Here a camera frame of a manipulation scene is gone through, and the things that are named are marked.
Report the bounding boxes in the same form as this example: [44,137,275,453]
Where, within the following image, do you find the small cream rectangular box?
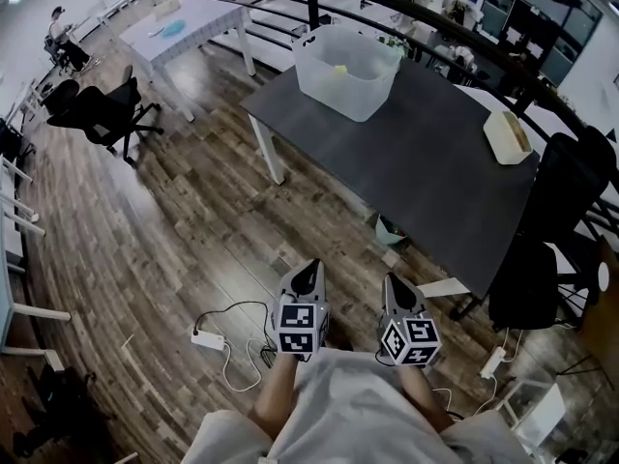
[483,109,534,166]

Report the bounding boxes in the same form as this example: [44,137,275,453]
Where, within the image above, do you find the person's right forearm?
[396,363,457,437]

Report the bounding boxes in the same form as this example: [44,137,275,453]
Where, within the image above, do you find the brown wooden chair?
[555,235,619,386]

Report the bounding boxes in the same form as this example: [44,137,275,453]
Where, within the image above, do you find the white table with cloth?
[117,0,257,124]

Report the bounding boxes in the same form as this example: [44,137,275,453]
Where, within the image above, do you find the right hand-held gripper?
[375,272,442,369]

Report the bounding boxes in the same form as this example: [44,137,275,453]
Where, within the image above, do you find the pale green bin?
[373,214,410,250]

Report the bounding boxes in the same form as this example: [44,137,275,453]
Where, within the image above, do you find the person's left forearm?
[252,352,302,442]

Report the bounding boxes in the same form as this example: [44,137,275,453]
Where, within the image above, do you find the black mesh office chair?
[486,126,618,334]

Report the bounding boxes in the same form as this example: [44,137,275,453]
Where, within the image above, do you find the white power strip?
[190,329,229,351]
[479,346,508,378]

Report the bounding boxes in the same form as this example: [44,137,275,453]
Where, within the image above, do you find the white cable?
[434,327,526,418]
[192,300,278,393]

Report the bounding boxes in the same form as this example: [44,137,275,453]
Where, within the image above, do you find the translucent white plastic basket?
[292,25,403,124]

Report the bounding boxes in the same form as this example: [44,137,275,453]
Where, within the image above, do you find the person's grey shirt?
[180,345,534,464]

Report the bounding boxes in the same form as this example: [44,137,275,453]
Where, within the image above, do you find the black curved metal railing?
[194,0,619,246]

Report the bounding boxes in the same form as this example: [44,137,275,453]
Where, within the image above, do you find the black cable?
[259,339,280,370]

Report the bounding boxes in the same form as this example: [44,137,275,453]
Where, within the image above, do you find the glass window wall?
[475,0,604,88]

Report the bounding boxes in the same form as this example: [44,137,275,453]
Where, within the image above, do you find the dark grey table white legs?
[240,58,542,322]

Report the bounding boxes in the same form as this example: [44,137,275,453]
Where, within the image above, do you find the white desk frame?
[0,152,73,374]

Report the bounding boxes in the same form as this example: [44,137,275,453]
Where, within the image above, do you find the black bag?
[12,363,115,459]

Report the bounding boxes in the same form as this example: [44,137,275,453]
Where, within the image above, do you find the white storage box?
[496,378,568,448]

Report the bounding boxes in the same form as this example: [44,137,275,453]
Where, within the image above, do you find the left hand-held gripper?
[271,258,333,363]

